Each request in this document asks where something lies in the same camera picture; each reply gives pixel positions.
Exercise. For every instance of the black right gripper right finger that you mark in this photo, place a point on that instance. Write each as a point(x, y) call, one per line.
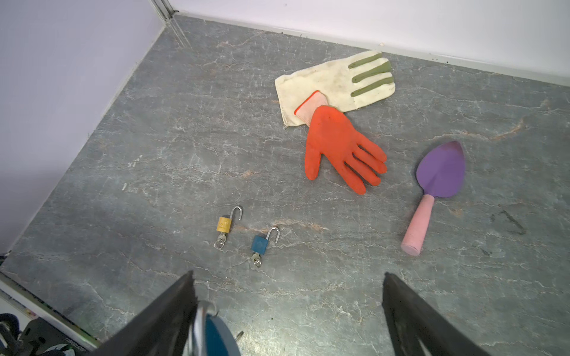
point(416, 328)

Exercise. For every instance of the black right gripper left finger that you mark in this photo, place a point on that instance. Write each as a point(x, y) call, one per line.
point(162, 328)

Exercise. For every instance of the silver key for small padlock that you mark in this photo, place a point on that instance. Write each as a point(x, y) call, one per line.
point(256, 260)

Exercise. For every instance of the brass padlock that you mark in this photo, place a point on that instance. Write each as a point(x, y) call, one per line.
point(225, 222)

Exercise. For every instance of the red rubber glove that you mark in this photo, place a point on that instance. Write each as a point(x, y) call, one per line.
point(332, 135)

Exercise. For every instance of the cream glove green stripes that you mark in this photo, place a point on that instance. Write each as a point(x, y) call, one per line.
point(348, 84)

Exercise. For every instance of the purple trowel pink handle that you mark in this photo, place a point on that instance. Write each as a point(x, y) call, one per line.
point(440, 174)

